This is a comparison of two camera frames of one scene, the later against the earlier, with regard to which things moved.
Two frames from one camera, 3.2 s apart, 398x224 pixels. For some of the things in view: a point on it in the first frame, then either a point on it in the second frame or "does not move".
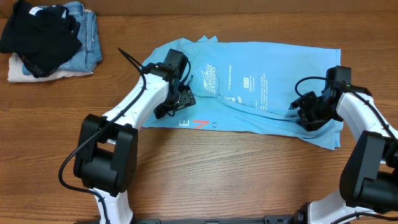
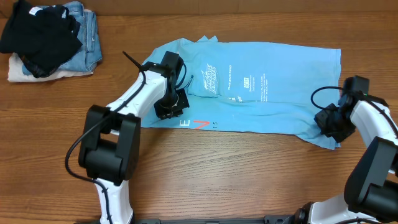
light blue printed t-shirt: [237, 84] does not move
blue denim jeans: [88, 56] does not move
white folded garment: [16, 73] does not move
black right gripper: [310, 124] to [322, 120]
